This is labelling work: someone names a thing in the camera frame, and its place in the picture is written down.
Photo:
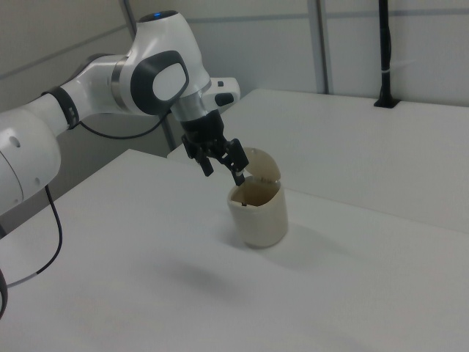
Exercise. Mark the small white lidded bin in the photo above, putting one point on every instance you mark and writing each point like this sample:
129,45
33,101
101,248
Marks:
262,220

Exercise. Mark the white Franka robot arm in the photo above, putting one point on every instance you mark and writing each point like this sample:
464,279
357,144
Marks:
161,47

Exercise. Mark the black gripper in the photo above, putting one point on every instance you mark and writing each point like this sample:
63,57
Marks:
203,132

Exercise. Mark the black clamped mount pole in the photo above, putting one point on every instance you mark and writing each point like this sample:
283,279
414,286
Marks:
385,55

